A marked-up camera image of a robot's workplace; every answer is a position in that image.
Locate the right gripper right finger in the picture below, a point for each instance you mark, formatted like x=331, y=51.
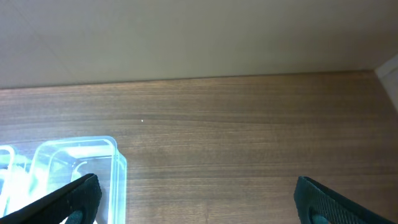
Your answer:
x=317, y=203

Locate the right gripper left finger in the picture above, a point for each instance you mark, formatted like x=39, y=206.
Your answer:
x=76, y=202

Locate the right clear plastic container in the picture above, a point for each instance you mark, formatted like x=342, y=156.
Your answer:
x=57, y=163

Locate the clear plastic container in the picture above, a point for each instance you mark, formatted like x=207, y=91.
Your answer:
x=7, y=160
x=57, y=163

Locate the left clear plastic container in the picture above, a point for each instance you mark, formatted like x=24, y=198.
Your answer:
x=7, y=160

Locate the white object at table edge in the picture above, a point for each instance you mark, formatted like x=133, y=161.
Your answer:
x=387, y=74

